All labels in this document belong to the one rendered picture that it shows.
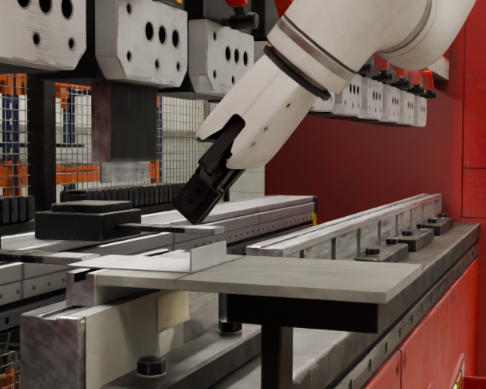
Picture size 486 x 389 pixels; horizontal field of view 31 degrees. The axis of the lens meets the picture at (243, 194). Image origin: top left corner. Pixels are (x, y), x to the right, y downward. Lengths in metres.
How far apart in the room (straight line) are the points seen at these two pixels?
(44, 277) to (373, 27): 0.62
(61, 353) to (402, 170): 2.30
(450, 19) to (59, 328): 0.44
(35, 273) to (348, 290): 0.56
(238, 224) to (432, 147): 1.25
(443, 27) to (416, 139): 2.15
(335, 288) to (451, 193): 2.25
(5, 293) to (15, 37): 0.53
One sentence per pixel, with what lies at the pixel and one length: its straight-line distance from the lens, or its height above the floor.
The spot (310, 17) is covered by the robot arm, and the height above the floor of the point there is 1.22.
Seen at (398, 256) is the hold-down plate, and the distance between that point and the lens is 1.85.
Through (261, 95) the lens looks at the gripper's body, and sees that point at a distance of 0.75.
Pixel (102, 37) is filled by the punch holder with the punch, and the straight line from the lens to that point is 0.78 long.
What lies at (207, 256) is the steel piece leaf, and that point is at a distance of 0.82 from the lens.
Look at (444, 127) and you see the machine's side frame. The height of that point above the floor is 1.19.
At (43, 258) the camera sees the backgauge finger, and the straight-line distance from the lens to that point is 0.90.
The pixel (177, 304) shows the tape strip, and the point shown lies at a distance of 0.92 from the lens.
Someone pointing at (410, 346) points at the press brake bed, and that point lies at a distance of 1.65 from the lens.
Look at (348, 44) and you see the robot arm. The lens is 0.75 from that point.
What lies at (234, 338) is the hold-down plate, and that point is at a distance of 0.97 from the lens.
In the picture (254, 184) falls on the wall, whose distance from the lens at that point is 9.23.
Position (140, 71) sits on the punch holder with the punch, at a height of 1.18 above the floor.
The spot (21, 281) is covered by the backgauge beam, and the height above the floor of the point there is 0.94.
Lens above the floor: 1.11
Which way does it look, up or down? 3 degrees down
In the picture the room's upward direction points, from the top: straight up
